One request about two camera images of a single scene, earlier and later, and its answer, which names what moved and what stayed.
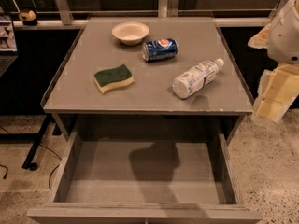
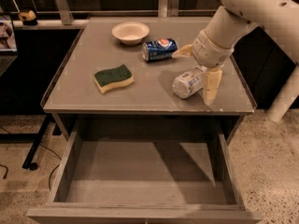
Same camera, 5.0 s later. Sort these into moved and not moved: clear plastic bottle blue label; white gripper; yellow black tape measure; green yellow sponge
Moved: white gripper
Not moved: clear plastic bottle blue label; yellow black tape measure; green yellow sponge
